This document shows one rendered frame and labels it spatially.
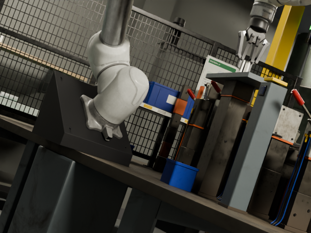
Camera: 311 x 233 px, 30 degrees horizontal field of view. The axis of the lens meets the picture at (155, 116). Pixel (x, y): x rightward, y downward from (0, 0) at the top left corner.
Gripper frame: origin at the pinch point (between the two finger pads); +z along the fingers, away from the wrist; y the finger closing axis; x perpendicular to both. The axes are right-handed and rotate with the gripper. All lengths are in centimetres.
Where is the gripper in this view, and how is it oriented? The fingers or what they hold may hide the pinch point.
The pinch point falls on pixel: (242, 70)
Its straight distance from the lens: 224.5
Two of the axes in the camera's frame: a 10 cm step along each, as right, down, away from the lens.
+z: -3.3, 9.4, -0.6
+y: 9.1, 3.4, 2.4
